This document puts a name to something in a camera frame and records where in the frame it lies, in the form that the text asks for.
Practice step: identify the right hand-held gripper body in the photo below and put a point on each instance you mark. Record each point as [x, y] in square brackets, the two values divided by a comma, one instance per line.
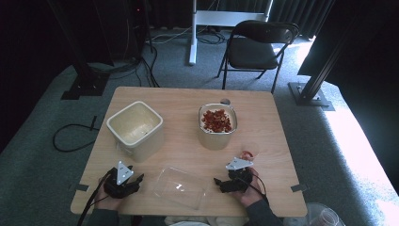
[239, 177]

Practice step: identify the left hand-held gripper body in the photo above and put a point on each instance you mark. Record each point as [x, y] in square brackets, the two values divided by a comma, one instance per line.
[117, 188]

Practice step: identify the person's left hand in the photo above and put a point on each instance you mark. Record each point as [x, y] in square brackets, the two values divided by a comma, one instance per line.
[105, 201]

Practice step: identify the person's right hand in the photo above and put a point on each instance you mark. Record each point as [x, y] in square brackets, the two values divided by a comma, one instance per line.
[251, 194]

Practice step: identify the red dried piece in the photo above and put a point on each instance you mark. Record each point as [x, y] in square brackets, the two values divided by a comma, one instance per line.
[246, 154]

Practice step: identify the small clear plastic cup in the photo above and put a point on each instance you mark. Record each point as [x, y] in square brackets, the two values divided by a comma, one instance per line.
[252, 148]

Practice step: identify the grey tape strip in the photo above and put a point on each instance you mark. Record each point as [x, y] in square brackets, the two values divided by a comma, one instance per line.
[298, 187]
[79, 187]

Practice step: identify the clear plastic tray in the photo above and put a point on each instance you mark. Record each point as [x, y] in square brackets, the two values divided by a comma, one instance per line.
[180, 188]

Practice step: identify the white cloth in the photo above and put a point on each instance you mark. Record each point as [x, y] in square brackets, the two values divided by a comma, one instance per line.
[200, 221]

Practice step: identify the empty cream square container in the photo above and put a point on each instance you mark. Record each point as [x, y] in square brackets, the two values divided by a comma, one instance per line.
[135, 125]

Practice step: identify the cream container with glass rim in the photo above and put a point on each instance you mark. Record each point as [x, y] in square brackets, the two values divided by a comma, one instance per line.
[217, 138]

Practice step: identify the pile of red dried pieces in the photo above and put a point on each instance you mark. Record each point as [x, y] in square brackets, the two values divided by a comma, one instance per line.
[217, 120]

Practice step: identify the grey round table grommet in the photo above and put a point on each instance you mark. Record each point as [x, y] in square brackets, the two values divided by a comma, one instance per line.
[225, 101]

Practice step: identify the clear plastic tub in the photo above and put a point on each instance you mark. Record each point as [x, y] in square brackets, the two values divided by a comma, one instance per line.
[324, 216]

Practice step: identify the black metal stand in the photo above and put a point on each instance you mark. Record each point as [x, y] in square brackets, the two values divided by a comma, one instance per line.
[84, 81]
[310, 92]

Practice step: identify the black folding chair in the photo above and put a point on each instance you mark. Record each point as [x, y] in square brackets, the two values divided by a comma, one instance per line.
[252, 51]

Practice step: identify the black computer tower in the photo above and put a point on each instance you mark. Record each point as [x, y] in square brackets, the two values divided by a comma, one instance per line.
[136, 28]

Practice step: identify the white desk frame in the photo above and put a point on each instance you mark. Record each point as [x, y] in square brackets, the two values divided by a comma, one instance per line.
[216, 17]

